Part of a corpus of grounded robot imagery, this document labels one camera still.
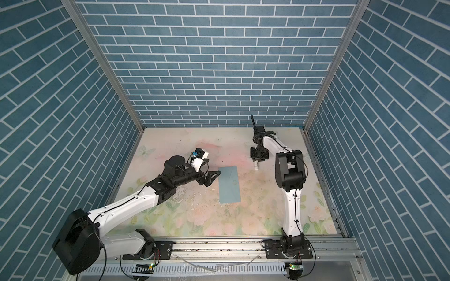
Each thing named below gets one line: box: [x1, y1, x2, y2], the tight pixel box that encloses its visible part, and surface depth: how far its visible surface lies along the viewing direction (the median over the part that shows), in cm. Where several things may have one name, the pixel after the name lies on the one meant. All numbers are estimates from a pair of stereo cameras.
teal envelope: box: [218, 165, 241, 204], surface depth 95 cm
